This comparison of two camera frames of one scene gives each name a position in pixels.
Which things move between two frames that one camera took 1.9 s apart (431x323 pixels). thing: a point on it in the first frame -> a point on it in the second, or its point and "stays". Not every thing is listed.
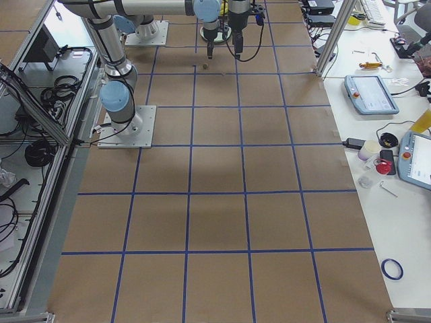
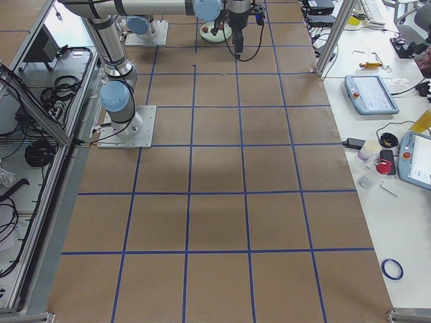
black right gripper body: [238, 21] stays
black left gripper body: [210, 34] -> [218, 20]
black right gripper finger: [236, 44] stays
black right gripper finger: [240, 42] stays
